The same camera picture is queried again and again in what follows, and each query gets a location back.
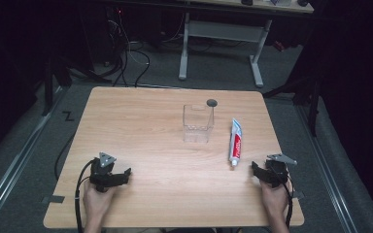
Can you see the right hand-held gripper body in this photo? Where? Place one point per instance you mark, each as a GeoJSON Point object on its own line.
{"type": "Point", "coordinates": [278, 170]}

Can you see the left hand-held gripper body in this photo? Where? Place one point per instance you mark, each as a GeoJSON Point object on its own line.
{"type": "Point", "coordinates": [102, 171]}

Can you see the white red toothpaste tube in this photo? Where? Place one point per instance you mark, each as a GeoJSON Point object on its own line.
{"type": "Point", "coordinates": [235, 142]}

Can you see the clear plastic container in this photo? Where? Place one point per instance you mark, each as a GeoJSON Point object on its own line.
{"type": "Point", "coordinates": [198, 124]}

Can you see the person's left hand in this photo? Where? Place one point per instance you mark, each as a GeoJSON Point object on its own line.
{"type": "Point", "coordinates": [97, 202]}

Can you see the person's right hand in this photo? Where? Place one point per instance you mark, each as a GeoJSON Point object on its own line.
{"type": "Point", "coordinates": [274, 200]}

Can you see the grey tape piece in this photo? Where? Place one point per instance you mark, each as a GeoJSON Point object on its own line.
{"type": "Point", "coordinates": [54, 199]}
{"type": "Point", "coordinates": [298, 194]}

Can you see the black zigzag floor tape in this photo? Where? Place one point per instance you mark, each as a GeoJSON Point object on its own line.
{"type": "Point", "coordinates": [68, 116]}

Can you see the black metal stand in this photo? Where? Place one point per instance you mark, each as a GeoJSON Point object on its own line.
{"type": "Point", "coordinates": [314, 106]}

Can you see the grey round table grommet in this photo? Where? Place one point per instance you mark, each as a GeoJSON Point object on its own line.
{"type": "Point", "coordinates": [211, 103]}

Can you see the small red object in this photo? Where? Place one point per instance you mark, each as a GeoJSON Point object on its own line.
{"type": "Point", "coordinates": [279, 46]}

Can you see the dark computer tower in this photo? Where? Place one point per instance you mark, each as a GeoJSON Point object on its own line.
{"type": "Point", "coordinates": [97, 32]}

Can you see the white-legged wooden desk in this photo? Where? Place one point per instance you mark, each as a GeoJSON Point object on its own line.
{"type": "Point", "coordinates": [226, 31]}

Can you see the aluminium floor rail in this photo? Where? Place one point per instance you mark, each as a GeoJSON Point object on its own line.
{"type": "Point", "coordinates": [16, 161]}
{"type": "Point", "coordinates": [327, 168]}

